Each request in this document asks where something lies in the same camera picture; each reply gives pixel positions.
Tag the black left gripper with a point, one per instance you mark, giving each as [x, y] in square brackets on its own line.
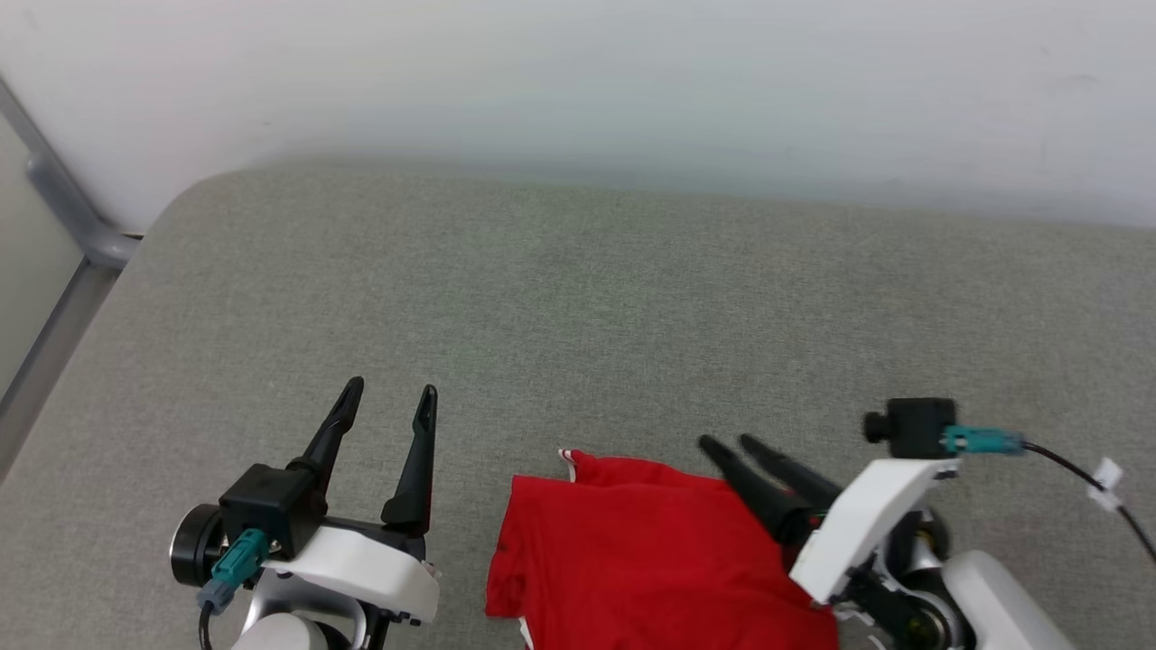
[194, 546]

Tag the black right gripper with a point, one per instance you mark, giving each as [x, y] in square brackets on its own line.
[912, 623]

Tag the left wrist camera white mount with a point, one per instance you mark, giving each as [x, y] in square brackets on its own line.
[361, 569]

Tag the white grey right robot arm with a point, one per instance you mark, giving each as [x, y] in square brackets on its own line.
[1002, 605]

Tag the grey metal frame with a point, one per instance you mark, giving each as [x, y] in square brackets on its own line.
[68, 208]

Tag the red white basketball jersey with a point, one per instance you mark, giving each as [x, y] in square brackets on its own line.
[632, 560]

